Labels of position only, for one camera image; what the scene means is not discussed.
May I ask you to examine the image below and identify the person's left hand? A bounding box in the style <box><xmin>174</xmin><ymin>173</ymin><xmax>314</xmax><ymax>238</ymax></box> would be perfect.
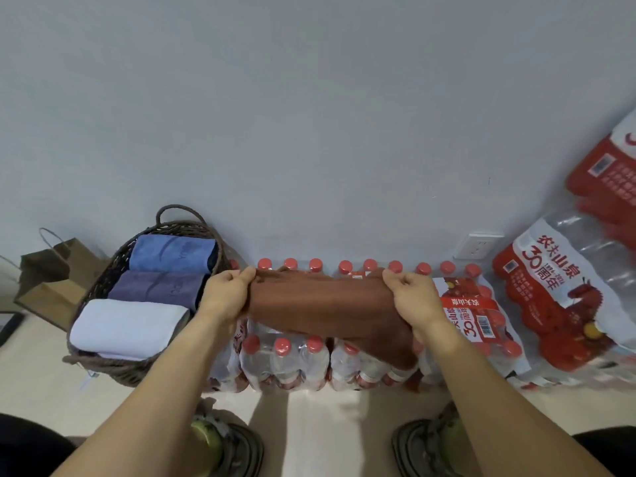
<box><xmin>197</xmin><ymin>266</ymin><xmax>257</xmax><ymax>327</ymax></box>

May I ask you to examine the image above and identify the person's right hand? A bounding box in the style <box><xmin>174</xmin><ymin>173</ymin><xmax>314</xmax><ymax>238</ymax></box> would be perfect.
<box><xmin>382</xmin><ymin>268</ymin><xmax>449</xmax><ymax>339</ymax></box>

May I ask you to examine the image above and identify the light blue towel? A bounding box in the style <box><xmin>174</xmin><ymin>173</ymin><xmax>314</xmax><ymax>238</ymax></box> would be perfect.
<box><xmin>129</xmin><ymin>234</ymin><xmax>220</xmax><ymax>276</ymax></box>

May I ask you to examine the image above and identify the dark grey towel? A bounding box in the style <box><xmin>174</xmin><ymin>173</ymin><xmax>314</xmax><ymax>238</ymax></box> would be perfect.
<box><xmin>107</xmin><ymin>270</ymin><xmax>210</xmax><ymax>311</ymax></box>

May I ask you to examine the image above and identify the brown towel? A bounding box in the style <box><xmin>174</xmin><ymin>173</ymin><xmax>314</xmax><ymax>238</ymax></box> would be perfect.
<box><xmin>246</xmin><ymin>266</ymin><xmax>419</xmax><ymax>371</ymax></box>

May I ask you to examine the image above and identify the cream towel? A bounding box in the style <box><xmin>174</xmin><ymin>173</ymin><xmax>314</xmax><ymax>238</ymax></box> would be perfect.
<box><xmin>69</xmin><ymin>298</ymin><xmax>191</xmax><ymax>362</ymax></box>

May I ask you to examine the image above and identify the dark brown wicker basket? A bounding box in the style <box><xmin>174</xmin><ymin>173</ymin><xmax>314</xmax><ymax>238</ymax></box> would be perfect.
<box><xmin>62</xmin><ymin>204</ymin><xmax>233</xmax><ymax>389</ymax></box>

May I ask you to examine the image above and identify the person's right forearm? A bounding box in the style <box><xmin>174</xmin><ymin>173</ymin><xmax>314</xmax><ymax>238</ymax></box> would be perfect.
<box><xmin>421</xmin><ymin>320</ymin><xmax>615</xmax><ymax>477</ymax></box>

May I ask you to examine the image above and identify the person's left forearm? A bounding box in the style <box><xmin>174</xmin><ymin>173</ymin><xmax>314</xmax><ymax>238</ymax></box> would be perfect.
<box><xmin>51</xmin><ymin>312</ymin><xmax>235</xmax><ymax>477</ymax></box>

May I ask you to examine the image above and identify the person's right grey shoe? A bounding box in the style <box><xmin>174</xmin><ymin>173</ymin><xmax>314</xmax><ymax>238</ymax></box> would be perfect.
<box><xmin>390</xmin><ymin>401</ymin><xmax>479</xmax><ymax>477</ymax></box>

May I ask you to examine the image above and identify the person's grey shoe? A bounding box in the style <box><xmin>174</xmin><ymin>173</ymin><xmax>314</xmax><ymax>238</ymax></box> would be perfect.
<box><xmin>390</xmin><ymin>401</ymin><xmax>479</xmax><ymax>477</ymax></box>
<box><xmin>190</xmin><ymin>398</ymin><xmax>266</xmax><ymax>477</ymax></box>

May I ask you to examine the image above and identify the person's left grey shoe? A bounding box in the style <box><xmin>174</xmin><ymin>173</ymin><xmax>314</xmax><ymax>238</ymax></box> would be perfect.
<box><xmin>190</xmin><ymin>398</ymin><xmax>266</xmax><ymax>477</ymax></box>

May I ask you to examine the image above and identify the brown paper bag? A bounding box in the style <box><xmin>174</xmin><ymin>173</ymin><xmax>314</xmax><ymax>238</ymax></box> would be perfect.
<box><xmin>0</xmin><ymin>227</ymin><xmax>111</xmax><ymax>333</ymax></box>

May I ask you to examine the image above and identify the white wall socket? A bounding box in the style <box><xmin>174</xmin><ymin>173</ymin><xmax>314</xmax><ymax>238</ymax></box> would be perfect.
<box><xmin>452</xmin><ymin>231</ymin><xmax>505</xmax><ymax>261</ymax></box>

